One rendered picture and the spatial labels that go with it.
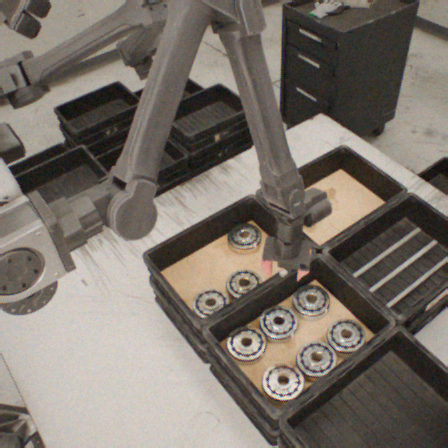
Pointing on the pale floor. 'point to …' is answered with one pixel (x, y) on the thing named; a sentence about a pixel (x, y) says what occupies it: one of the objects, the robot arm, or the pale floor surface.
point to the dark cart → (344, 63)
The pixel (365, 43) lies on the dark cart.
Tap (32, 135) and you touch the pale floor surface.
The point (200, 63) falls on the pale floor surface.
